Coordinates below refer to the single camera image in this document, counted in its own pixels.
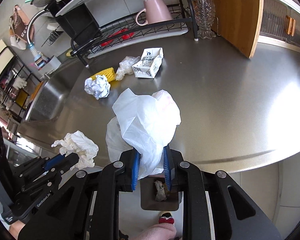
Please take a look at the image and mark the pink ceramic mug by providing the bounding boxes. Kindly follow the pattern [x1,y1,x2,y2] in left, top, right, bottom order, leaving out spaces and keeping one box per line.
[135,0,173,26]

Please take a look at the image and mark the clear plastic bag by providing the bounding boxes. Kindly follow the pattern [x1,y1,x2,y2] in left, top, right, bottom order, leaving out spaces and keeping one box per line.
[115,56,141,81]

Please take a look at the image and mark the transparent storage cabinet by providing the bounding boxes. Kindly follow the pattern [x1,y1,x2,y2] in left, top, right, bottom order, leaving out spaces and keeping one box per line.
[258,0,300,53]

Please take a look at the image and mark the stainless steel sink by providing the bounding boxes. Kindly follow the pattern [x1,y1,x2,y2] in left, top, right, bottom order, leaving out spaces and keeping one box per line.
[24,78,75,122]

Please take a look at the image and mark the yellow foam fruit net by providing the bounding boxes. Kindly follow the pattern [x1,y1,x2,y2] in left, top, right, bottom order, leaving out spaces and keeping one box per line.
[90,67,116,82]

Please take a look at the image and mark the white plastic bag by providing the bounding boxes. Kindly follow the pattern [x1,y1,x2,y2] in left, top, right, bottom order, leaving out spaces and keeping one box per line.
[106,88,181,179]

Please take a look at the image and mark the printed paper ball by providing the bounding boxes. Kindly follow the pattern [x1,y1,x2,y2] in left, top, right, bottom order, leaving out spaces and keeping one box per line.
[84,75,110,100]

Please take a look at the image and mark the black side shelf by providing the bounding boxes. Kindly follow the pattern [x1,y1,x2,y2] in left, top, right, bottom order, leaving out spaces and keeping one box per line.
[0,40,40,123]

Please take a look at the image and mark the white tissue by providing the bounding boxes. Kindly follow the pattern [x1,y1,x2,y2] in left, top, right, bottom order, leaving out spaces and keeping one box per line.
[51,131,99,170]

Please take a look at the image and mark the yellow sponge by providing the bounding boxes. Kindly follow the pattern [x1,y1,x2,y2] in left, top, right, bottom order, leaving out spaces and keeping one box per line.
[66,49,72,57]

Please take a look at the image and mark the black cutlery box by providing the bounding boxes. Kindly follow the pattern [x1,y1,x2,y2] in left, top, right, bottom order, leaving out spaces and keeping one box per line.
[49,2,102,46]

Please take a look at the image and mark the black wire dish rack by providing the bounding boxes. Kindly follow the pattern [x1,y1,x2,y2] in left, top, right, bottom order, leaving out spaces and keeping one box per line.
[31,0,198,66]

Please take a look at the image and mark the white milk carton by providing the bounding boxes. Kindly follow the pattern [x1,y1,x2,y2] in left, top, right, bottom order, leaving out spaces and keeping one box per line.
[132,48,164,79]

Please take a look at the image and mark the steel faucet with hose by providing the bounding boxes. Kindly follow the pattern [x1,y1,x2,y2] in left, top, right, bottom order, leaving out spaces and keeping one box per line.
[26,9,47,70]

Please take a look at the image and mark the red item under rack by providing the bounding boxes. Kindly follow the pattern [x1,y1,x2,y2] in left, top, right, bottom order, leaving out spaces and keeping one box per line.
[101,28,134,47]

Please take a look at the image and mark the glass cutlery holder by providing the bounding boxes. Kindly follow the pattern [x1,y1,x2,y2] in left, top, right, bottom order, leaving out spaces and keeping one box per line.
[193,0,216,40]

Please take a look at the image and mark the red white slipper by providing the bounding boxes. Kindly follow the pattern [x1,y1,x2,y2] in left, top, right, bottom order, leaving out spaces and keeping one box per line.
[158,211,174,225]

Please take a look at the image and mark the grey trash bin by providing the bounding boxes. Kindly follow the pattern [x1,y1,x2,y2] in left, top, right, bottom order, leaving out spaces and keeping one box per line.
[140,174,183,211]

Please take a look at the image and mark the wooden cutting board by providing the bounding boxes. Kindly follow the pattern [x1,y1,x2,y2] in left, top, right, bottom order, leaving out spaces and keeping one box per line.
[212,0,264,58]

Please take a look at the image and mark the person's left hand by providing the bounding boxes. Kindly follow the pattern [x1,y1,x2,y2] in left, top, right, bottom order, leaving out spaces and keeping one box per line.
[8,220,25,239]

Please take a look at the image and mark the white utensil caddy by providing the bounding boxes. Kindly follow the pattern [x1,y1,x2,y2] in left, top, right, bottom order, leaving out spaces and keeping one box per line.
[38,56,61,76]

